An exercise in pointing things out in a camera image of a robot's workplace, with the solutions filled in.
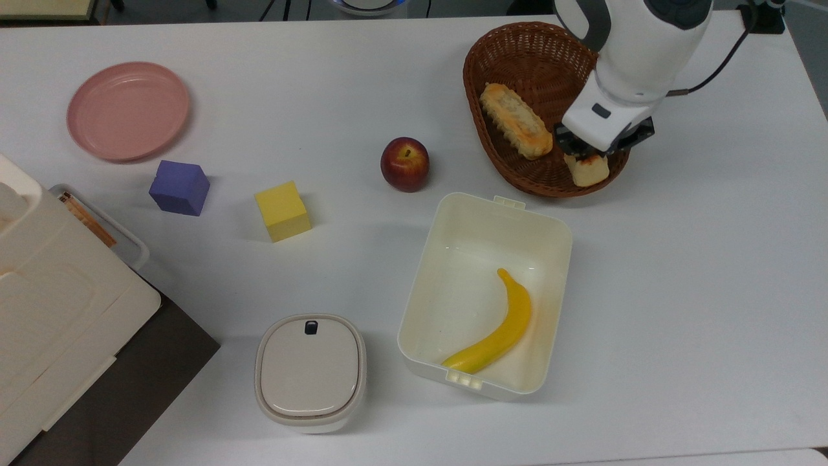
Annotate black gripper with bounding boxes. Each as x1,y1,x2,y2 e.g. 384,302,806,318
554,116,656,160

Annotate short toasted bread piece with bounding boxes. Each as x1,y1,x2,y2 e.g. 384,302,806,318
563,152,611,188

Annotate long toasted bread loaf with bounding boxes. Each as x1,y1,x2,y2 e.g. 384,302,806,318
479,83,554,161

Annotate brown wicker basket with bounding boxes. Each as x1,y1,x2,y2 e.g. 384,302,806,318
463,21,631,198

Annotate red apple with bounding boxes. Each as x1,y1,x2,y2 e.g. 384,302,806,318
380,137,430,193

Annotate yellow toy banana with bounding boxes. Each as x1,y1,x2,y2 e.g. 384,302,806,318
441,268,533,375

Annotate white plastic container box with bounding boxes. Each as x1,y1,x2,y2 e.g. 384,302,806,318
397,192,574,402

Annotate yellow foam cube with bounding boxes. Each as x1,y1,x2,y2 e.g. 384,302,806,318
254,181,312,243

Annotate black tripod legs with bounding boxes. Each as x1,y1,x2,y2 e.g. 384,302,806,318
259,0,314,21

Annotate small cream lidded bin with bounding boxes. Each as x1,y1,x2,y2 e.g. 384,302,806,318
254,313,367,434

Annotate purple foam cube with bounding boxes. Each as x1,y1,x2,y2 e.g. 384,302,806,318
149,160,211,217

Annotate pink round plate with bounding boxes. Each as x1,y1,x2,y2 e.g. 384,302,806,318
67,61,191,162

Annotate dark brown drawer base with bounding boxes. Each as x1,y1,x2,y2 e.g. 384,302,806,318
10,278,222,466

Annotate beige side table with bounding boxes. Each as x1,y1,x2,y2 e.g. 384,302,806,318
0,0,98,23

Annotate cream plastic cabinet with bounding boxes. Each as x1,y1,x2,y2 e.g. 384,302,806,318
0,153,162,466

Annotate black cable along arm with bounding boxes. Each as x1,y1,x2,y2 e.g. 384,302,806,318
666,19,757,98

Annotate black cable mount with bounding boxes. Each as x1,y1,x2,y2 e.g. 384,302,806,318
737,0,787,35

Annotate white drawer handle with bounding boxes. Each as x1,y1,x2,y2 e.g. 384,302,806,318
49,184,151,271

